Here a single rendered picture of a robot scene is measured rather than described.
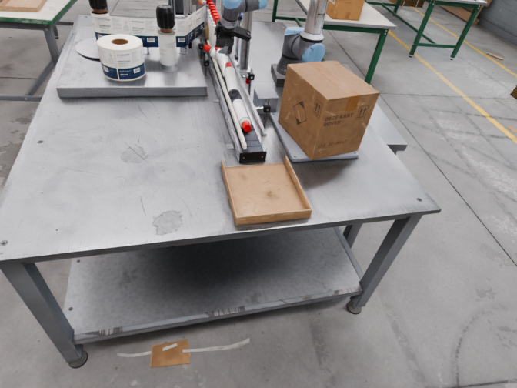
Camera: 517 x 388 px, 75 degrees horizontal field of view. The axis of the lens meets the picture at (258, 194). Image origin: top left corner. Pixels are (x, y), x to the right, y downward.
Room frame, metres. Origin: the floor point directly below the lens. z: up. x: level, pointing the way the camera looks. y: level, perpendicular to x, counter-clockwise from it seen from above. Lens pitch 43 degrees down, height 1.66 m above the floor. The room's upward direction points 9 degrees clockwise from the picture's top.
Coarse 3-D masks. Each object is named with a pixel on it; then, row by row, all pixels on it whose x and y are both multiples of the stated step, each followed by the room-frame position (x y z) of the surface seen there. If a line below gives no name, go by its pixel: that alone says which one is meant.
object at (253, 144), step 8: (216, 72) 1.72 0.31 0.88; (224, 80) 1.65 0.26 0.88; (224, 96) 1.48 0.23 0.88; (240, 96) 1.50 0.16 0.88; (232, 120) 1.28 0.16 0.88; (248, 136) 1.17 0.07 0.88; (256, 136) 1.18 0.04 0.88; (240, 144) 1.11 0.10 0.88; (248, 144) 1.12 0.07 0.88; (256, 144) 1.13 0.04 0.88; (248, 152) 1.07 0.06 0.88
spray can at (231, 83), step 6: (228, 66) 1.61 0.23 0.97; (228, 72) 1.57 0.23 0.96; (234, 72) 1.58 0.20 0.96; (228, 78) 1.54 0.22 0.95; (234, 78) 1.54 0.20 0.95; (228, 84) 1.50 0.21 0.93; (234, 84) 1.50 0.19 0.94; (228, 90) 1.47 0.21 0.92; (234, 90) 1.48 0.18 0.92; (234, 96) 1.48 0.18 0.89
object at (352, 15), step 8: (336, 0) 3.43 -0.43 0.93; (344, 0) 3.44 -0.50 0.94; (352, 0) 3.47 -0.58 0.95; (360, 0) 3.49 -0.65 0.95; (328, 8) 3.56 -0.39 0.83; (336, 8) 3.43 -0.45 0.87; (344, 8) 3.45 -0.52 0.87; (352, 8) 3.48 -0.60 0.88; (360, 8) 3.50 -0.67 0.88; (336, 16) 3.43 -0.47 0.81; (344, 16) 3.46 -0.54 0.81; (352, 16) 3.48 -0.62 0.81
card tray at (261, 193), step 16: (288, 160) 1.06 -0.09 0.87; (224, 176) 0.94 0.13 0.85; (240, 176) 0.97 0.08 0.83; (256, 176) 0.98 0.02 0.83; (272, 176) 1.00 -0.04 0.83; (288, 176) 1.01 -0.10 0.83; (240, 192) 0.88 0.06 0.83; (256, 192) 0.89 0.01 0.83; (272, 192) 0.91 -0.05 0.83; (288, 192) 0.92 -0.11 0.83; (304, 192) 0.89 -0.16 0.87; (240, 208) 0.80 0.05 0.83; (256, 208) 0.82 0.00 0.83; (272, 208) 0.83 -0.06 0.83; (288, 208) 0.84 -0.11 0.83; (304, 208) 0.85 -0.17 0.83; (240, 224) 0.73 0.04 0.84
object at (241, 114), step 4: (236, 100) 1.36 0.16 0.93; (240, 100) 1.37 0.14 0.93; (232, 104) 1.36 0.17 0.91; (236, 104) 1.34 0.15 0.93; (240, 104) 1.33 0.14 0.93; (236, 108) 1.31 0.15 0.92; (240, 108) 1.30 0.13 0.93; (244, 108) 1.31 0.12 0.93; (236, 112) 1.29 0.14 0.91; (240, 112) 1.27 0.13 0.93; (244, 112) 1.27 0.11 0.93; (236, 116) 1.28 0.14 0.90; (240, 116) 1.24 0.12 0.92; (244, 116) 1.24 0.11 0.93; (248, 116) 1.25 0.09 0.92; (240, 120) 1.22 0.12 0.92; (244, 120) 1.22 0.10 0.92; (248, 120) 1.23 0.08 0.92; (240, 124) 1.22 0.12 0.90; (244, 124) 1.20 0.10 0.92; (248, 124) 1.20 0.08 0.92; (244, 128) 1.18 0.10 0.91; (248, 128) 1.19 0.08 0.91
